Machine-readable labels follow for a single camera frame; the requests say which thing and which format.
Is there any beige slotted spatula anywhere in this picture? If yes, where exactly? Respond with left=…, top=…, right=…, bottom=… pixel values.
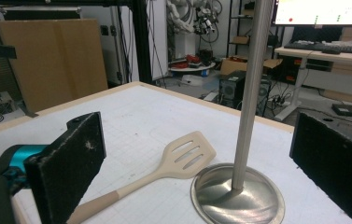
left=65, top=130, right=218, bottom=224

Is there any round white table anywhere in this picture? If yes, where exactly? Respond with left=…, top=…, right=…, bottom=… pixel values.
left=168, top=62, right=217, bottom=74

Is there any dark perforated panel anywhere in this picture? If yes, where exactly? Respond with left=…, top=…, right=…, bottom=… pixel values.
left=0, top=6, right=22, bottom=105

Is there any brown cardboard panel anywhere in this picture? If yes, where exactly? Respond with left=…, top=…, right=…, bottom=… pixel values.
left=0, top=18, right=109, bottom=114

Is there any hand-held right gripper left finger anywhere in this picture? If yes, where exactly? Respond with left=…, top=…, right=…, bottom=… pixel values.
left=23, top=111, right=107, bottom=224

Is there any white robot with cables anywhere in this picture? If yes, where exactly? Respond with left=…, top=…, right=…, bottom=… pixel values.
left=165, top=0, right=224, bottom=45

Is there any wooden desk with white legs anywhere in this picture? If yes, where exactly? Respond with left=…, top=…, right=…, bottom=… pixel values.
left=273, top=46, right=352, bottom=122

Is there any black keyboard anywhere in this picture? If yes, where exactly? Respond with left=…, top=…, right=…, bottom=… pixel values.
left=284, top=41, right=352, bottom=55

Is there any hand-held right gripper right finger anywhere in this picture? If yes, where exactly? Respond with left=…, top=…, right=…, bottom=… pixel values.
left=289, top=111, right=352, bottom=224

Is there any white grid mat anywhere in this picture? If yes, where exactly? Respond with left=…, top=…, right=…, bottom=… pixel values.
left=0, top=84, right=352, bottom=224

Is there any black metal frame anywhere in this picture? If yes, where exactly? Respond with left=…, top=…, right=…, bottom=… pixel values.
left=131, top=0, right=153, bottom=85

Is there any black computer tower with label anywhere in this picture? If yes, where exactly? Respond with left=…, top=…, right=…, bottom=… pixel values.
left=218, top=70, right=247, bottom=109

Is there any computer monitor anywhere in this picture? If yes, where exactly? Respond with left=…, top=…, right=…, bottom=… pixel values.
left=271, top=0, right=352, bottom=27

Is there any open cardboard box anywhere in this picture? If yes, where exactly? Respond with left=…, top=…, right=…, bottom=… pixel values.
left=219, top=55, right=284, bottom=77

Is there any metal utensil stand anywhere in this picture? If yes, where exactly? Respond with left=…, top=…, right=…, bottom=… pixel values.
left=190, top=0, right=286, bottom=224

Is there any black shelf rack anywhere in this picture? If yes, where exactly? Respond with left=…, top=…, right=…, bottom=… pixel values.
left=226, top=0, right=256, bottom=58

